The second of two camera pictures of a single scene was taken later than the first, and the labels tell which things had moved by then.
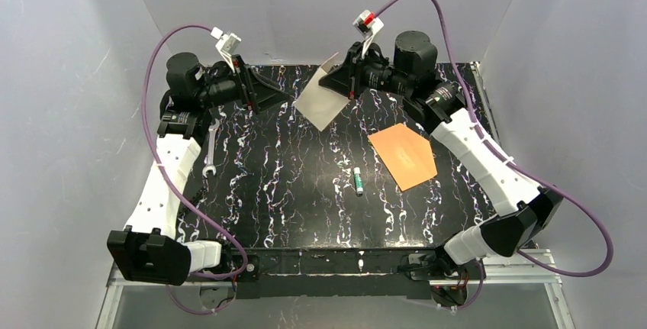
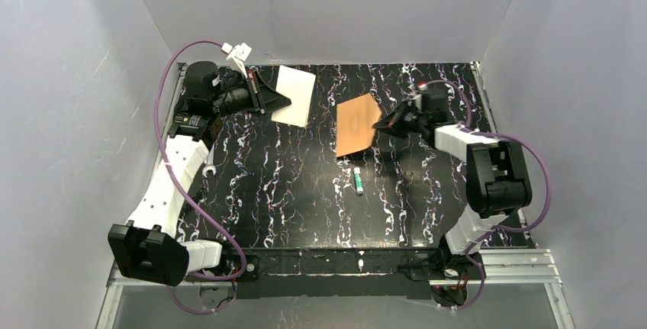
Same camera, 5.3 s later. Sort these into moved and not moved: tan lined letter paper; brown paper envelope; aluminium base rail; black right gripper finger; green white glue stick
Moved: black right gripper finger; tan lined letter paper; brown paper envelope
Not moved: aluminium base rail; green white glue stick
